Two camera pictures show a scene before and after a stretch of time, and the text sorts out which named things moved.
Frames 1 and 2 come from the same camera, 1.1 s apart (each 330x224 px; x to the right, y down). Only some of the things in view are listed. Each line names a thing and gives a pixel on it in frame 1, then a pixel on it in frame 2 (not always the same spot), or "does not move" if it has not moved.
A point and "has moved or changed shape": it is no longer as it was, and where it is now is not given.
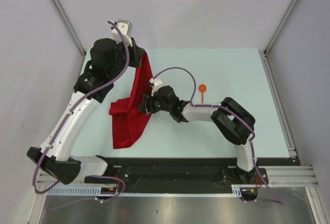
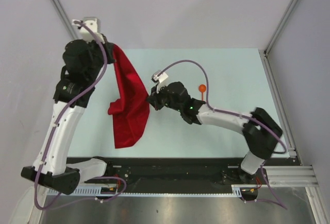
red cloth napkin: [129, 117] has moved or changed shape
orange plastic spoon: [202, 88] does not move
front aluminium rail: [282, 177] does not move
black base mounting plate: [143, 172] does not move
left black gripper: [136, 53] to [109, 48]
